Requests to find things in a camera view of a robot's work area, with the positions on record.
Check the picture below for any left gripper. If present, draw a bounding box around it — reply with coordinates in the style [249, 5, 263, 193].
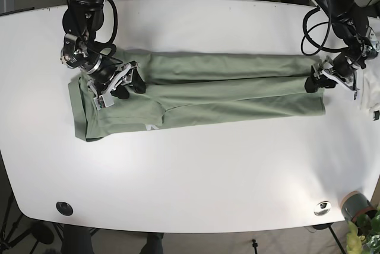
[304, 46, 378, 99]

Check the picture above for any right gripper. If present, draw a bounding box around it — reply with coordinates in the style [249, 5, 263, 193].
[68, 50, 146, 110]

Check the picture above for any white printed T-shirt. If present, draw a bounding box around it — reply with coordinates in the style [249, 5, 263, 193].
[359, 66, 379, 121]

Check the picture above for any sage green T-shirt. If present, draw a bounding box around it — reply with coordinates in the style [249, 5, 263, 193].
[68, 51, 325, 142]

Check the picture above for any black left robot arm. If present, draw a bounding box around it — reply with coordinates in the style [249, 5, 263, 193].
[302, 0, 379, 94]

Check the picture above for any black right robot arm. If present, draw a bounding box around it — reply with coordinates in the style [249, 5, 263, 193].
[61, 0, 146, 109]

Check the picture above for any grey plant pot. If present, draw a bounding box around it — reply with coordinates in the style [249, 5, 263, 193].
[340, 191, 377, 223]

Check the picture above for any silver table grommet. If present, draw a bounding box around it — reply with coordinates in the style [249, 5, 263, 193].
[313, 201, 331, 217]

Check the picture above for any black table grommet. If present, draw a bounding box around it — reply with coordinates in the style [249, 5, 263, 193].
[56, 201, 74, 217]

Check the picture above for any green potted plant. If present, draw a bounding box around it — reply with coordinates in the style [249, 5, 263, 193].
[346, 210, 379, 254]

